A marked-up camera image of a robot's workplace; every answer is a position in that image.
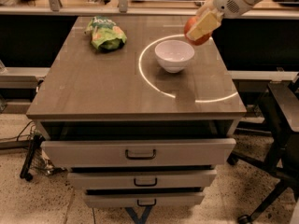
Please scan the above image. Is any green chip bag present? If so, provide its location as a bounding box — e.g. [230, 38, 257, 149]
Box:
[85, 16, 127, 50]

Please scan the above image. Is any red apple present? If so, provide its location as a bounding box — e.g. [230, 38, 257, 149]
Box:
[184, 16, 211, 46]

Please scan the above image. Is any black middle drawer handle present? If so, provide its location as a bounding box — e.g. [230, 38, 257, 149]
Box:
[134, 178, 158, 187]

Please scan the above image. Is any middle grey drawer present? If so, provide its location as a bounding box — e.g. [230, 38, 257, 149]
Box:
[67, 170, 217, 189]

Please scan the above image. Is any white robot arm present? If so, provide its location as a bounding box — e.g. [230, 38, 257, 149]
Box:
[184, 0, 263, 45]

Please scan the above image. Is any grey drawer cabinet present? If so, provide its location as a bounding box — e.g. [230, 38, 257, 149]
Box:
[27, 16, 246, 195]

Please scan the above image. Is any black wheeled cart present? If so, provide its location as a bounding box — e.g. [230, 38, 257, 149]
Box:
[20, 134, 44, 181]

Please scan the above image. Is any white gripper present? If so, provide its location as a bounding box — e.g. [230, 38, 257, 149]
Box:
[187, 0, 252, 40]

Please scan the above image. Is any black drawer handle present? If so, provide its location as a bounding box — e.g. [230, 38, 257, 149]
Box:
[136, 199, 157, 207]
[125, 149, 156, 161]
[134, 178, 158, 187]

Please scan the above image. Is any bottom grey drawer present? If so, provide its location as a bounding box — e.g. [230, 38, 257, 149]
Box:
[83, 192, 205, 208]

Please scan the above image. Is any grey drawer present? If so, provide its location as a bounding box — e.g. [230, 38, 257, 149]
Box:
[83, 192, 205, 208]
[41, 138, 235, 168]
[67, 170, 217, 189]

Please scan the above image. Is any black top drawer handle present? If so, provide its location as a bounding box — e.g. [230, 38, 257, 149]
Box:
[125, 149, 156, 161]

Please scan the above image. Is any black office chair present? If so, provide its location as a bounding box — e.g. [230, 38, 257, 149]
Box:
[227, 78, 299, 224]

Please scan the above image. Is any top grey drawer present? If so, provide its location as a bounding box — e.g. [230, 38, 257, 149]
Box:
[41, 138, 235, 168]

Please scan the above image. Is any white ceramic bowl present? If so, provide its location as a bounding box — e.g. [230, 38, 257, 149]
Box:
[155, 40, 195, 73]

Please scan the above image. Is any black bottom drawer handle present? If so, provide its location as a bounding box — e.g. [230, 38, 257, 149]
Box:
[136, 199, 157, 207]

